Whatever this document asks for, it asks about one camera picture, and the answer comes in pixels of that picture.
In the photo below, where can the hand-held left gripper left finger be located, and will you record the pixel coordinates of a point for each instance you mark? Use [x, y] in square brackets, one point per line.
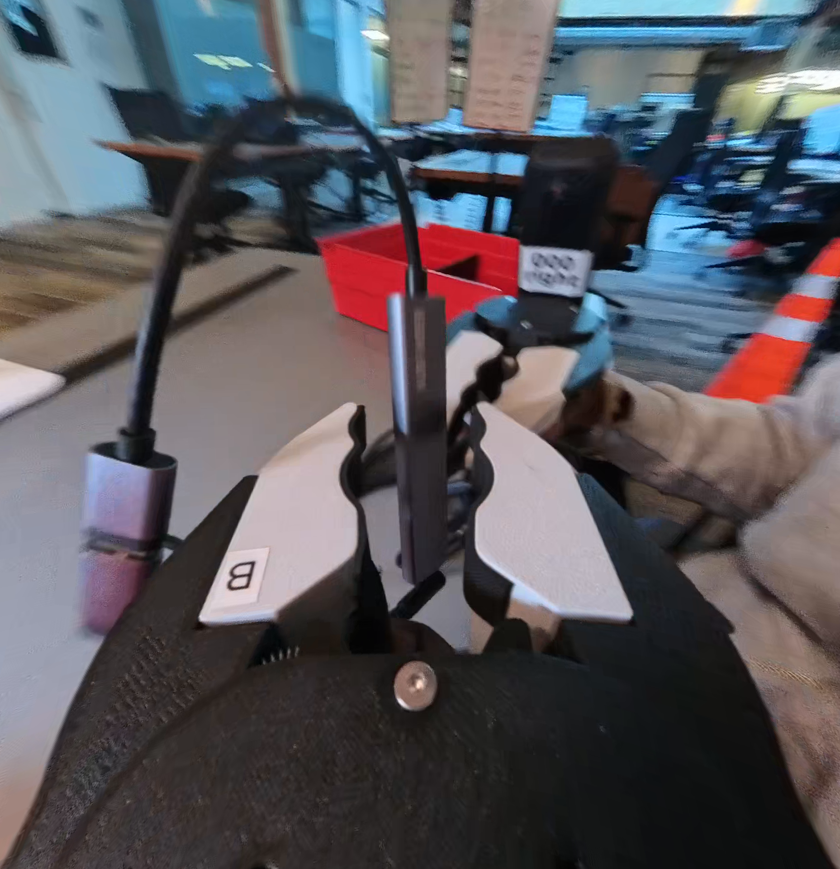
[291, 523]

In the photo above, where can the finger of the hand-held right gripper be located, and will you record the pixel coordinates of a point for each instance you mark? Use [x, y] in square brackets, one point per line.
[542, 383]
[471, 360]

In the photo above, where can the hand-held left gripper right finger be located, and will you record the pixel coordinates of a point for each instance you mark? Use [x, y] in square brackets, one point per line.
[549, 543]

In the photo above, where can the red plastic bin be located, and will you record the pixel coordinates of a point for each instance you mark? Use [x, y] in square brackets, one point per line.
[365, 271]

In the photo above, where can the person's right forearm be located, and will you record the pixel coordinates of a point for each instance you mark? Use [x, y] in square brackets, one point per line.
[718, 441]

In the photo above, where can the person's right hand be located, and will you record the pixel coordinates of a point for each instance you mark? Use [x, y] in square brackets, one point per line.
[596, 411]

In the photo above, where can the whiteboard with handwriting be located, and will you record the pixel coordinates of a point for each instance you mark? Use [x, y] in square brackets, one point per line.
[511, 61]
[420, 61]

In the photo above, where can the orange traffic cone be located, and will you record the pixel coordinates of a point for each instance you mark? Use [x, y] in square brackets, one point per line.
[786, 326]

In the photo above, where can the instruction poster on white stand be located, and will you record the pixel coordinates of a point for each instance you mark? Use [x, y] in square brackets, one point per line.
[12, 387]

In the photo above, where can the wooden office desk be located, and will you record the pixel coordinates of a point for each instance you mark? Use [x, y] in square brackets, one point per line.
[155, 151]

